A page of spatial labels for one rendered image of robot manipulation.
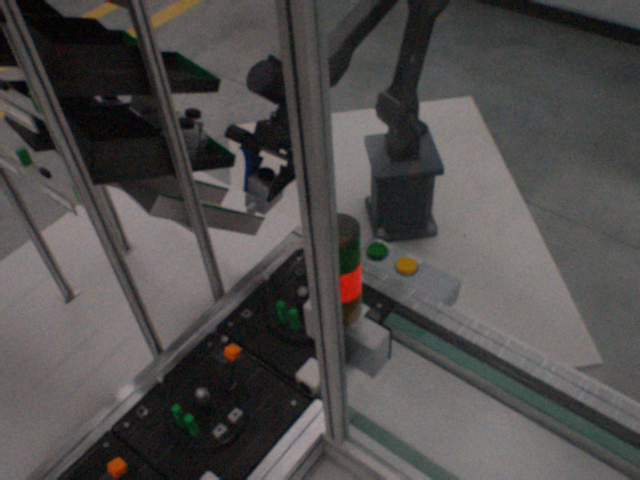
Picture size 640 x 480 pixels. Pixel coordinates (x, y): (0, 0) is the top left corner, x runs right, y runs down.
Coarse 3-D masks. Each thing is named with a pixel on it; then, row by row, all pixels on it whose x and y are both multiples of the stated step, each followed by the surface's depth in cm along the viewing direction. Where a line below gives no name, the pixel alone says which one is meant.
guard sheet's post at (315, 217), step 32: (288, 0) 49; (288, 32) 50; (288, 64) 53; (288, 96) 55; (320, 96) 56; (320, 128) 57; (320, 160) 59; (320, 192) 62; (320, 224) 65; (320, 256) 69; (320, 288) 73; (320, 320) 79; (320, 352) 84; (320, 384) 91
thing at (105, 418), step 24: (288, 240) 134; (264, 264) 129; (240, 288) 126; (216, 312) 122; (192, 336) 119; (216, 336) 120; (168, 360) 116; (144, 384) 113; (120, 408) 110; (312, 408) 107; (96, 432) 107; (288, 432) 104; (312, 432) 104; (72, 456) 104; (288, 456) 101; (312, 456) 105
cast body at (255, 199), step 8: (264, 168) 111; (256, 176) 111; (264, 176) 110; (272, 176) 110; (248, 184) 111; (256, 184) 110; (264, 184) 110; (272, 184) 110; (248, 192) 112; (256, 192) 111; (264, 192) 110; (248, 200) 112; (256, 200) 111; (264, 200) 111; (272, 200) 113; (280, 200) 116; (248, 208) 111; (256, 208) 112; (264, 208) 112; (248, 216) 112
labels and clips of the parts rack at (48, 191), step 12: (0, 12) 69; (0, 84) 85; (12, 108) 86; (36, 108) 81; (24, 120) 86; (36, 132) 86; (0, 156) 105; (24, 156) 99; (12, 168) 104; (48, 192) 100; (60, 204) 100; (72, 204) 96; (192, 228) 116
